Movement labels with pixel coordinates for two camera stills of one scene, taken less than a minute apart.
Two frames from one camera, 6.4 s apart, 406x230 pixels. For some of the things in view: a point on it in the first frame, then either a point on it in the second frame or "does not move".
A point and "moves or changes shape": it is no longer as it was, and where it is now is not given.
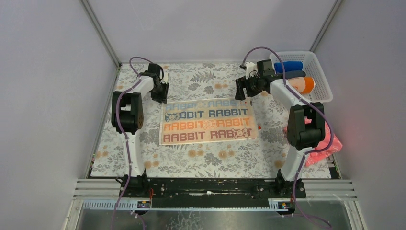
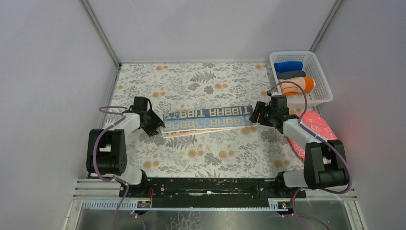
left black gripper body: [163, 90] -> [151, 120]
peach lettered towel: [208, 121] moves or changes shape
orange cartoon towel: [302, 85] does not move
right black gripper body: [249, 85] -> [265, 115]
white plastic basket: [321, 91] does not move
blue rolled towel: [288, 66] does not move
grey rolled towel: [293, 74] does not move
